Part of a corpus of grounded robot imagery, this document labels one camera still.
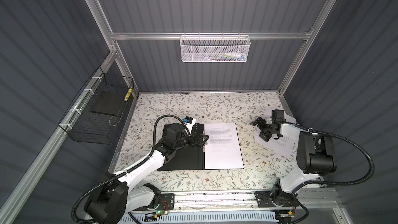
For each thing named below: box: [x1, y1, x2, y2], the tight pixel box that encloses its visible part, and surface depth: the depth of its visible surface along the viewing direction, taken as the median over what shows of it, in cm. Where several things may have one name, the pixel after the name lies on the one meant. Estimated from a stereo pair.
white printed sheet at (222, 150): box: [203, 122, 245, 170], surface depth 93 cm
